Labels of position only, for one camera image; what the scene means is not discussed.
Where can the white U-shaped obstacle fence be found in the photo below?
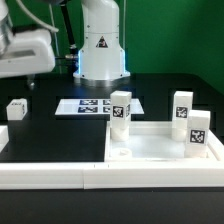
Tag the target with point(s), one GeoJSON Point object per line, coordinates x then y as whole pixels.
{"type": "Point", "coordinates": [96, 175]}

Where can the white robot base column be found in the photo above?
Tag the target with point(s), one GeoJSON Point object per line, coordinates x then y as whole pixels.
{"type": "Point", "coordinates": [101, 60]}

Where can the white base tag plate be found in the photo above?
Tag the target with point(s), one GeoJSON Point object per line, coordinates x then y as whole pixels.
{"type": "Point", "coordinates": [72, 107]}

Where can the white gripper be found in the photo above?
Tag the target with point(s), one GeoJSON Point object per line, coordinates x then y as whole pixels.
{"type": "Point", "coordinates": [29, 53]}

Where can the white square tabletop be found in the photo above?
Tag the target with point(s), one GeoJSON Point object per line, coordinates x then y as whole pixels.
{"type": "Point", "coordinates": [152, 142]}

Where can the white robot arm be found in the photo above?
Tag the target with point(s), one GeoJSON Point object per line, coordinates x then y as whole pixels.
{"type": "Point", "coordinates": [7, 32]}

